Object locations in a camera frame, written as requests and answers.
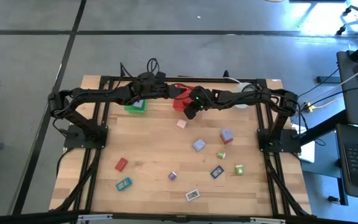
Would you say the blue digital clock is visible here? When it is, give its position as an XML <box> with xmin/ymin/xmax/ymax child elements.
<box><xmin>210</xmin><ymin>165</ymin><xmax>225</xmax><ymax>180</ymax></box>

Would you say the yellow cable connector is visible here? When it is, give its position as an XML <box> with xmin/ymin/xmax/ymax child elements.
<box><xmin>303</xmin><ymin>101</ymin><xmax>335</xmax><ymax>113</ymax></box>

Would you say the white digital clock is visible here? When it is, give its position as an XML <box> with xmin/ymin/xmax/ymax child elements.
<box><xmin>185</xmin><ymin>189</ymin><xmax>201</xmax><ymax>202</ymax></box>

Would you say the green plastic basket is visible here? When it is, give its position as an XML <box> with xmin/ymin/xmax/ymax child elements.
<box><xmin>124</xmin><ymin>98</ymin><xmax>148</xmax><ymax>114</ymax></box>

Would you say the silver metal bracket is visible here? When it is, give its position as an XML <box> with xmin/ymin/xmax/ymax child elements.
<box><xmin>249</xmin><ymin>217</ymin><xmax>286</xmax><ymax>224</ymax></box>
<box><xmin>77</xmin><ymin>213</ymin><xmax>113</xmax><ymax>223</ymax></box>

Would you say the teal digital clock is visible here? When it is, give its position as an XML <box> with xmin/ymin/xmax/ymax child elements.
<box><xmin>115</xmin><ymin>177</ymin><xmax>133</xmax><ymax>192</ymax></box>

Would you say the white cable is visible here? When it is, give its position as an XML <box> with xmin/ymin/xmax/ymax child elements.
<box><xmin>314</xmin><ymin>60</ymin><xmax>358</xmax><ymax>103</ymax></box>

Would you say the black side desk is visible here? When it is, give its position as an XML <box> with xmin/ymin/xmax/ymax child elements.
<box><xmin>336</xmin><ymin>49</ymin><xmax>358</xmax><ymax>125</ymax></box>

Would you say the white paper sheet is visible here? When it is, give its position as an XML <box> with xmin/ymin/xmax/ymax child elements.
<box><xmin>292</xmin><ymin>123</ymin><xmax>316</xmax><ymax>164</ymax></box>

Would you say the red plastic basket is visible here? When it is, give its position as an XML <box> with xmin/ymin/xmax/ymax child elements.
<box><xmin>172</xmin><ymin>84</ymin><xmax>198</xmax><ymax>113</ymax></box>

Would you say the black floor cable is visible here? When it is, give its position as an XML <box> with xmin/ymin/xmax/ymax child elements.
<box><xmin>293</xmin><ymin>67</ymin><xmax>341</xmax><ymax>108</ymax></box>

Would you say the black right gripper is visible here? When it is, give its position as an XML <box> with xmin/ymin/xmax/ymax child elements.
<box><xmin>183</xmin><ymin>85</ymin><xmax>214</xmax><ymax>121</ymax></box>

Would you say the white cylindrical lamp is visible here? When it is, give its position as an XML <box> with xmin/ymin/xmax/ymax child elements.
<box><xmin>231</xmin><ymin>82</ymin><xmax>262</xmax><ymax>110</ymax></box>

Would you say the red digital clock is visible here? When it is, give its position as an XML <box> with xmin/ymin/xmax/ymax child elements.
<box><xmin>114</xmin><ymin>157</ymin><xmax>129</xmax><ymax>172</ymax></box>

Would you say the black aluminium table frame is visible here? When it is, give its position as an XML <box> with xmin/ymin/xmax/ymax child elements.
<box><xmin>50</xmin><ymin>70</ymin><xmax>315</xmax><ymax>218</ymax></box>

